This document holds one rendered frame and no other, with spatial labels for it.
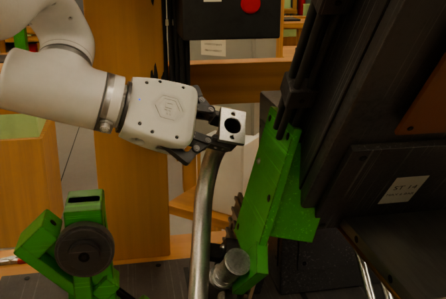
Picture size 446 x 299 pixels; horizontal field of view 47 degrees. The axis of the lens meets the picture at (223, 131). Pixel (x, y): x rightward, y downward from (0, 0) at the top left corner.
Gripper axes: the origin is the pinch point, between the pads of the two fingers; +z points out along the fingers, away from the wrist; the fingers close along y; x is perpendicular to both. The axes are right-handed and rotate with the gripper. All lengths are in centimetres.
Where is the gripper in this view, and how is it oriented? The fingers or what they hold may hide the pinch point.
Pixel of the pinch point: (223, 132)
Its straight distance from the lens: 77.7
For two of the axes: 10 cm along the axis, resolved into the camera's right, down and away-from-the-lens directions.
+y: 0.7, -8.8, 4.8
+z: 9.3, 2.3, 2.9
